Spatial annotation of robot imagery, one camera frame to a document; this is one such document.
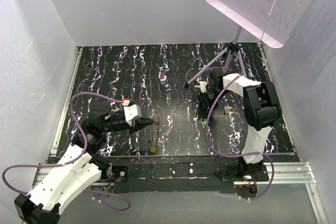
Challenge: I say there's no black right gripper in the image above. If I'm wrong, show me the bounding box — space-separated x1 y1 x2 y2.
196 88 229 118

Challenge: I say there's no key with green tag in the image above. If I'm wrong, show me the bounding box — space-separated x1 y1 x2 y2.
199 119 207 129

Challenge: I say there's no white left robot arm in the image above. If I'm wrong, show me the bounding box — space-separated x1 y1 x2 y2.
14 101 158 223

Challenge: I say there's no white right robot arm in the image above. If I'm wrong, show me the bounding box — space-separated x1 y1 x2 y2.
195 68 282 181

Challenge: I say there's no small beige peg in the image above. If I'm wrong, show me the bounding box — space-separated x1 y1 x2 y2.
225 106 232 114

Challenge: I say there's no black base board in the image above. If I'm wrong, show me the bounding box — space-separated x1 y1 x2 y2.
91 155 269 194

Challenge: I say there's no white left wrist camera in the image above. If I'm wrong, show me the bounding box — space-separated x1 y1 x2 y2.
122 99 142 126

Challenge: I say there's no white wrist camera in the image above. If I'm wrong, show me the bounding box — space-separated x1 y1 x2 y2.
122 99 142 126
194 78 208 93

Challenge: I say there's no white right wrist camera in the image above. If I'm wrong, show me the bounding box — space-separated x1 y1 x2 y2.
194 78 208 93

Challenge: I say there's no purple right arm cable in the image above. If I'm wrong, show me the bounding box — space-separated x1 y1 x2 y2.
194 66 275 200

